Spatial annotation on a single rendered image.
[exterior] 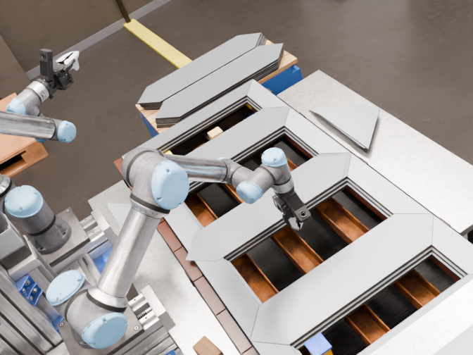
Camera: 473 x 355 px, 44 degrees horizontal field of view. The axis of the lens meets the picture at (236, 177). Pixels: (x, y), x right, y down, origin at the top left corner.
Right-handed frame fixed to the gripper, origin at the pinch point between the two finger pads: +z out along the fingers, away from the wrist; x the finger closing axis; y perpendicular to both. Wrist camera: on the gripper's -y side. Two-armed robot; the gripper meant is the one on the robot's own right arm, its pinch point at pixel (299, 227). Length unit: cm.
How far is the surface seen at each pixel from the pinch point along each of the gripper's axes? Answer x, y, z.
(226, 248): 24.8, 11.6, 0.8
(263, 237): 11.3, 8.5, 3.0
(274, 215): 3.3, 12.2, 0.8
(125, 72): -13, 326, 86
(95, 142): 41, 254, 86
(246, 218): 12.2, 19.0, 0.8
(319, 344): 21.6, -43.3, -2.8
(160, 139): 18, 92, 1
